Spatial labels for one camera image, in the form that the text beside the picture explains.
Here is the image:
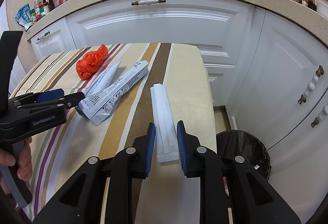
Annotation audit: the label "white printed pouch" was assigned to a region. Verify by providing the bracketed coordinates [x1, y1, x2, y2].
[78, 60, 148, 126]

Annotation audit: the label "white tube with black cap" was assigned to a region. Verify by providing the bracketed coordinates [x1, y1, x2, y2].
[75, 60, 121, 119]

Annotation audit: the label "red plastic bag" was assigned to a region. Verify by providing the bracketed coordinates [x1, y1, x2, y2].
[76, 44, 108, 80]

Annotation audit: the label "white chopstick sleeve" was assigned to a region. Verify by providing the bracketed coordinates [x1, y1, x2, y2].
[150, 84, 180, 163]

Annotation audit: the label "black trash bin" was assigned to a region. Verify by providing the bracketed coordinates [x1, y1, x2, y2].
[216, 130, 271, 181]

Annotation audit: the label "person left hand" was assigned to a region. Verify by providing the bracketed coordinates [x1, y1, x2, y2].
[0, 137, 32, 181]

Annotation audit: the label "striped tablecloth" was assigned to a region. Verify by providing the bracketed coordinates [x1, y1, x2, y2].
[24, 43, 216, 223]

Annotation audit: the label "blue white snack bag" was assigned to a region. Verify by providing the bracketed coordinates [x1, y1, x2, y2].
[15, 3, 33, 31]

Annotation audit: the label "white stacked bowls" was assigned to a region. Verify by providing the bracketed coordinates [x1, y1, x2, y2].
[317, 0, 328, 19]

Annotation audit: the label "drawer handle left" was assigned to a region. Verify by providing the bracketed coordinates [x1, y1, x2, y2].
[37, 31, 50, 41]

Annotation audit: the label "drawer handle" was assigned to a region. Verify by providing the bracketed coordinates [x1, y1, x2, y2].
[37, 31, 50, 41]
[131, 0, 167, 6]

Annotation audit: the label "cabinet door handle right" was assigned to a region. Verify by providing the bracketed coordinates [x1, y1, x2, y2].
[311, 104, 328, 128]

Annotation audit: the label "cabinet door handle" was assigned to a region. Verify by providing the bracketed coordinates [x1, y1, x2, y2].
[311, 104, 328, 128]
[297, 65, 324, 105]

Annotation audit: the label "drawer handle centre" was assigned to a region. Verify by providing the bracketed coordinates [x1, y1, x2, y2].
[131, 0, 167, 6]

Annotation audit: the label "cabinet door handle left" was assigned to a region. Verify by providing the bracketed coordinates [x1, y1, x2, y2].
[297, 65, 324, 105]

